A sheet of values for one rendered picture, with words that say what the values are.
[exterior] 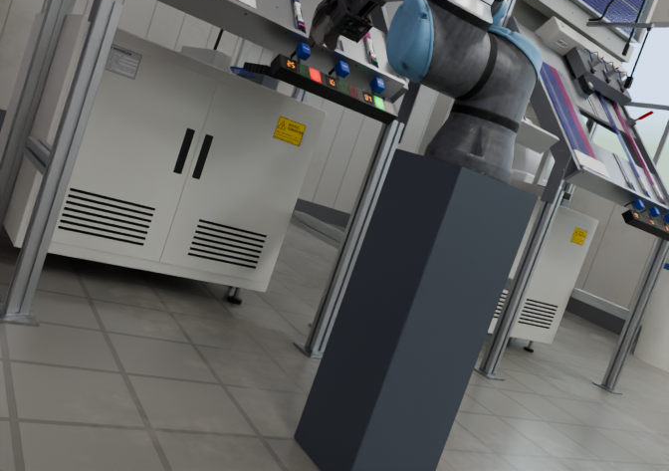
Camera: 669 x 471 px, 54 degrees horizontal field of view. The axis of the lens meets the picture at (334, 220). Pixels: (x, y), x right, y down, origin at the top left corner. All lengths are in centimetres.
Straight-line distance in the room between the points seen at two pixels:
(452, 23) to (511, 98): 17
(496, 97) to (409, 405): 51
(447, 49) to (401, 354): 47
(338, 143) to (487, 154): 422
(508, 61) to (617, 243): 416
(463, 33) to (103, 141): 96
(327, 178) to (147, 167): 362
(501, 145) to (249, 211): 94
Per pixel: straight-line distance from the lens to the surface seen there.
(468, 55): 104
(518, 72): 110
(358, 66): 157
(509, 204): 109
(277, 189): 187
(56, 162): 135
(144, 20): 466
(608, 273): 518
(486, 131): 108
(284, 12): 154
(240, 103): 178
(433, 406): 114
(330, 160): 524
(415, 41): 100
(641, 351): 420
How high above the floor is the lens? 50
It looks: 5 degrees down
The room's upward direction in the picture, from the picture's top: 19 degrees clockwise
